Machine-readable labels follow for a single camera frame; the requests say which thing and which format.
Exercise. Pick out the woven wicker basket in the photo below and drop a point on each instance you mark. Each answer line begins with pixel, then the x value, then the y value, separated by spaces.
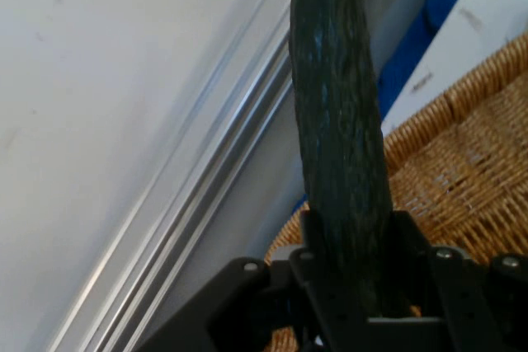
pixel 466 170

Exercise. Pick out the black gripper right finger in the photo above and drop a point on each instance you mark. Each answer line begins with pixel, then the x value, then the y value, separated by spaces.
pixel 474 306

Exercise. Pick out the aluminium frame rail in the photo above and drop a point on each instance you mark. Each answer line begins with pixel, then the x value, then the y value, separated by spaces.
pixel 214 162

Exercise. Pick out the long dark green cucumber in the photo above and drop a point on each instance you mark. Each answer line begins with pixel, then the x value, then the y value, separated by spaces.
pixel 338 121

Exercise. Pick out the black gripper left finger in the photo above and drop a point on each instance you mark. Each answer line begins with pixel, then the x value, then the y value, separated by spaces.
pixel 247 311

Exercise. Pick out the white board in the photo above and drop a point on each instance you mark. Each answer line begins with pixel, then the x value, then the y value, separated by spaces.
pixel 466 38

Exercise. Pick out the blue fabric item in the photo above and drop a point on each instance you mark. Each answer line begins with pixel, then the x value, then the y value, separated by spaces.
pixel 416 38

